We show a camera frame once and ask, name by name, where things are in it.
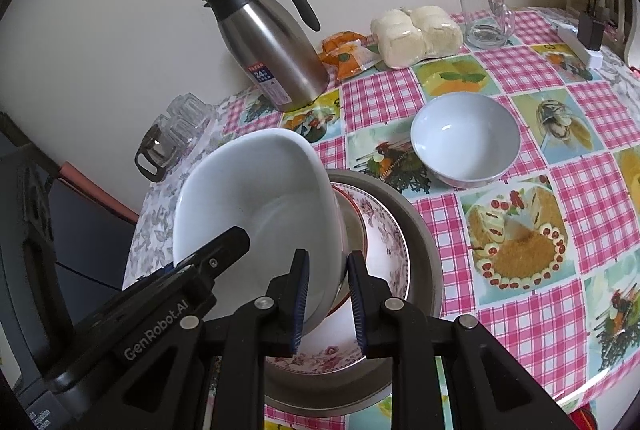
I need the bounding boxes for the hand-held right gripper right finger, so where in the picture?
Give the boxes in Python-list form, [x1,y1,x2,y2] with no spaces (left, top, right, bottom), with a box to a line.
[347,251,576,430]

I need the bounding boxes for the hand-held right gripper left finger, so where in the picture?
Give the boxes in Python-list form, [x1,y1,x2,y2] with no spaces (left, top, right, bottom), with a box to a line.
[117,249,311,430]

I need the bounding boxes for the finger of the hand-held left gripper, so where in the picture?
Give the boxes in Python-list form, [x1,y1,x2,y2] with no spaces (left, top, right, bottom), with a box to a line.
[172,226,251,281]

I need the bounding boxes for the floral rimmed white plate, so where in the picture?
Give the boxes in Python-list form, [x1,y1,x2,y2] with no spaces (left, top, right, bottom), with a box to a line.
[262,180,412,373]

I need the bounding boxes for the white square bowl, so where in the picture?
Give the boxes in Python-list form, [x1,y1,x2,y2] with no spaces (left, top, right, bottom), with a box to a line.
[172,128,348,326]

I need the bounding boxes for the strawberry print bowl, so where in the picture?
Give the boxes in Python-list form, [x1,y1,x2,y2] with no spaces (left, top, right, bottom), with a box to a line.
[305,182,371,336]

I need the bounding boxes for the stainless steel plate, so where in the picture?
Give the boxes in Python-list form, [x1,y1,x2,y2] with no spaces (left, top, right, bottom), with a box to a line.
[260,169,445,416]

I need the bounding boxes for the grey floral tablecloth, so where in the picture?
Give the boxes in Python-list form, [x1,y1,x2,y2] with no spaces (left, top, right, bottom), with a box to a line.
[122,95,236,291]

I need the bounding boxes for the clear glass cup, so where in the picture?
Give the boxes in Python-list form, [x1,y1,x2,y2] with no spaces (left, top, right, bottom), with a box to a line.
[167,92,207,126]
[171,117,213,150]

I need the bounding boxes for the dark furniture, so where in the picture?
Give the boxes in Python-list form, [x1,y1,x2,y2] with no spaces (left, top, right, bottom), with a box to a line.
[0,110,141,430]

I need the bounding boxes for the light blue bowl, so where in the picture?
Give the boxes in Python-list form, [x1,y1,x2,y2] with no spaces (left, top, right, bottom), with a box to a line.
[411,91,521,188]

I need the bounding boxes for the stainless steel thermos jug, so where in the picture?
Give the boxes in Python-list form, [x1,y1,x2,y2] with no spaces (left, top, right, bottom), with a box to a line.
[202,0,331,113]

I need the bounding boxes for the orange snack packet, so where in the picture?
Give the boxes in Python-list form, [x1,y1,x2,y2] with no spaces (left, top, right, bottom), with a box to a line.
[321,30,383,80]

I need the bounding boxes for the pink checked tablecloth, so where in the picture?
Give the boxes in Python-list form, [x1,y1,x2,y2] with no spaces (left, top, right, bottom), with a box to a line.
[215,5,640,430]

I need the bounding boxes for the bag of white buns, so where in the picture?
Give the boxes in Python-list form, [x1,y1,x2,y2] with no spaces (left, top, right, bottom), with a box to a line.
[371,5,464,70]

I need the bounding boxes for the clear glass mug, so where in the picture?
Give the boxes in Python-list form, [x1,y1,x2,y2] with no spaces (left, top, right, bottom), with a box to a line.
[456,0,516,50]

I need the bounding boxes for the white power strip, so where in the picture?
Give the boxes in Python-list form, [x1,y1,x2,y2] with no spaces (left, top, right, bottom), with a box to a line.
[555,21,603,68]

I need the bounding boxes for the black charger plug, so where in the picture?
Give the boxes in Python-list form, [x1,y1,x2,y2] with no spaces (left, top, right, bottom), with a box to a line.
[579,11,606,52]

